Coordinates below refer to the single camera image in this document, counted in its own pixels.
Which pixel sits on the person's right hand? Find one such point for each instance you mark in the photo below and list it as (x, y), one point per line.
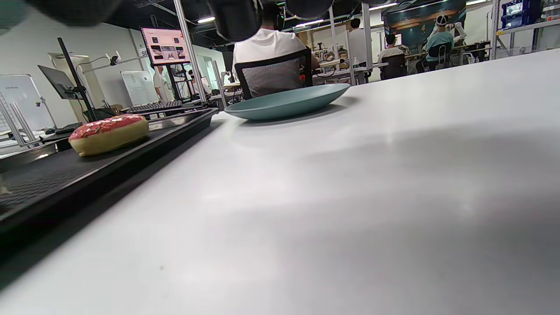
(236, 19)

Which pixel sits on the teal round plate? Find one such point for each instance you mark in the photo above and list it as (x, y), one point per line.
(284, 103)
(8, 13)

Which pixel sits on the pink frosted mini donut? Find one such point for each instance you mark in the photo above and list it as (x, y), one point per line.
(109, 138)

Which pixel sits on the black baking tray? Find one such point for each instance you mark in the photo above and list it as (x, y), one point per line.
(65, 175)

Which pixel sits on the dark monitor on arm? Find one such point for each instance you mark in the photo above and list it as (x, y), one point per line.
(59, 83)

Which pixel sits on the black mesh office chair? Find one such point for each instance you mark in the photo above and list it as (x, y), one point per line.
(271, 78)

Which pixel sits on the monitor with pink screen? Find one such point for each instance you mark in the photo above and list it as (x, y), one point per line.
(166, 46)

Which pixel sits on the white board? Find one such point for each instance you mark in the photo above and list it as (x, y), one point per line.
(22, 100)
(139, 87)

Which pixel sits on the black keyboard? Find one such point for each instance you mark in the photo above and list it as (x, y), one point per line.
(153, 106)

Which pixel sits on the metal storage shelf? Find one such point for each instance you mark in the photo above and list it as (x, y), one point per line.
(525, 27)

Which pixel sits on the aluminium frame post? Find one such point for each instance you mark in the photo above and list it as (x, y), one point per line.
(190, 52)

